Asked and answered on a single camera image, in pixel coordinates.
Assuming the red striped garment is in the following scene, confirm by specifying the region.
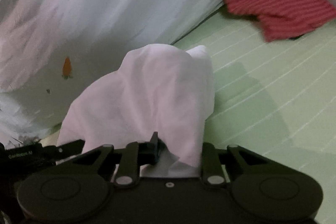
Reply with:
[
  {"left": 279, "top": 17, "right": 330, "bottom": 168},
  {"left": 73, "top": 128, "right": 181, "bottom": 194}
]
[{"left": 223, "top": 0, "right": 336, "bottom": 42}]

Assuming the white carrot print sheet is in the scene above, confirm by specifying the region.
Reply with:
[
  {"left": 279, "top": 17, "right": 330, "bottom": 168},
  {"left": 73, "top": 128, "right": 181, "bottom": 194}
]
[{"left": 0, "top": 0, "right": 276, "bottom": 144}]

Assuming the green striped bed sheet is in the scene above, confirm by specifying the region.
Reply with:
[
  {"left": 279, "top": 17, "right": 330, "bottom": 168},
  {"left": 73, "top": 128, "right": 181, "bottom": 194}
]
[{"left": 50, "top": 5, "right": 336, "bottom": 224}]

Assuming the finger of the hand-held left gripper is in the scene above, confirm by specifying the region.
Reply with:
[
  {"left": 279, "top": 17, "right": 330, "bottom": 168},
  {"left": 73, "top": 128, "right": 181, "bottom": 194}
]
[{"left": 55, "top": 139, "right": 86, "bottom": 156}]

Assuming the white garment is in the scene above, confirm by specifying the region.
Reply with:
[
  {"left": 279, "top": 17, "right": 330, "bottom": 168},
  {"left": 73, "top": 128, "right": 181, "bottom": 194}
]
[{"left": 56, "top": 43, "right": 216, "bottom": 178}]

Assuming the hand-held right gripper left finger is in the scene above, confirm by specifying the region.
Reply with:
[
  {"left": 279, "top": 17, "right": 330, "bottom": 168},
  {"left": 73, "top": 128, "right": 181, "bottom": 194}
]
[{"left": 56, "top": 132, "right": 166, "bottom": 189}]

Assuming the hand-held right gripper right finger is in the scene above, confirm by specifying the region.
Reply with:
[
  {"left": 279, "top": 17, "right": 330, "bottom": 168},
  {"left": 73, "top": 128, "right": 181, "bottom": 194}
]
[{"left": 201, "top": 143, "right": 280, "bottom": 186}]

